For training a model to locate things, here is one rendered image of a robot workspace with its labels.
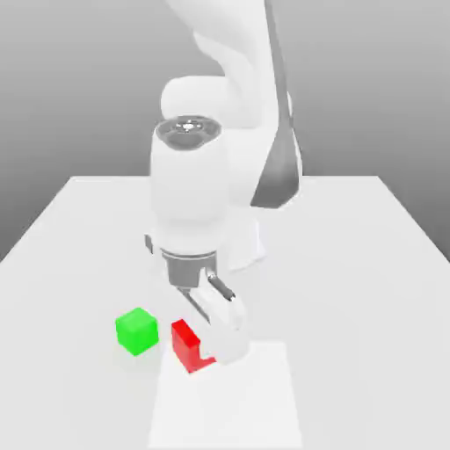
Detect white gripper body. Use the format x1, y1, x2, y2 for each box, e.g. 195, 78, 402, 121
176, 285, 248, 349

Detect small red cube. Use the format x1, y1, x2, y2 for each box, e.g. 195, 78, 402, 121
171, 318, 218, 374

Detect small green cube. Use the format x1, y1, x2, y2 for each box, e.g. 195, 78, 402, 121
114, 307, 160, 358

